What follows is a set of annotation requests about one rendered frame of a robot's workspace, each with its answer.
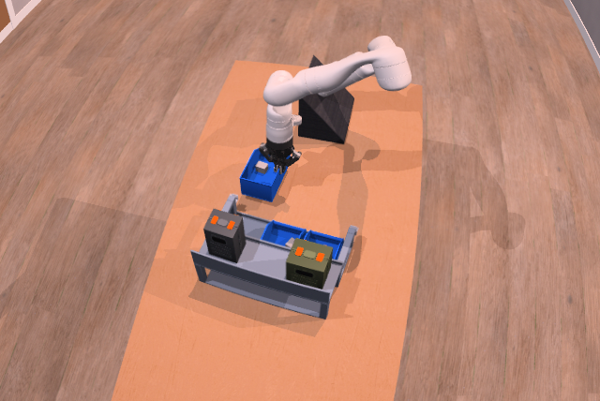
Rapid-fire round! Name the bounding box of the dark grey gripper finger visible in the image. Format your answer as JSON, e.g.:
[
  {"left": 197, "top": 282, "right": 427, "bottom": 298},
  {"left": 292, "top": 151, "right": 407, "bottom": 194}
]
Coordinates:
[
  {"left": 259, "top": 142, "right": 280, "bottom": 171},
  {"left": 279, "top": 149, "right": 302, "bottom": 174}
]

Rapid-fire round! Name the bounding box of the dark grey tool case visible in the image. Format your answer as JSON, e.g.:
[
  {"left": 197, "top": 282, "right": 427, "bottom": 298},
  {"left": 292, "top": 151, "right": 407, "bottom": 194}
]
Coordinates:
[{"left": 203, "top": 209, "right": 246, "bottom": 263}]

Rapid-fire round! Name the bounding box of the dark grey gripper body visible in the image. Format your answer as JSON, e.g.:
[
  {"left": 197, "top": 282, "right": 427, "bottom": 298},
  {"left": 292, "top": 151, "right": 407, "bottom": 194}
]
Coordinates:
[{"left": 265, "top": 134, "right": 294, "bottom": 157}]

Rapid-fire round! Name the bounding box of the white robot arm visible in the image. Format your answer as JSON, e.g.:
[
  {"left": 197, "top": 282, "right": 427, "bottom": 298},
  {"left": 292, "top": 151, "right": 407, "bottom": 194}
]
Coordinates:
[{"left": 263, "top": 36, "right": 412, "bottom": 143}]

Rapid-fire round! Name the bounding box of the blue bin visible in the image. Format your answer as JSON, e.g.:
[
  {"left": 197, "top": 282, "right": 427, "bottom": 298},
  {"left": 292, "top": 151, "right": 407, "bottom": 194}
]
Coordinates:
[
  {"left": 304, "top": 230, "right": 344, "bottom": 260},
  {"left": 261, "top": 220, "right": 307, "bottom": 246},
  {"left": 240, "top": 149, "right": 288, "bottom": 202}
]

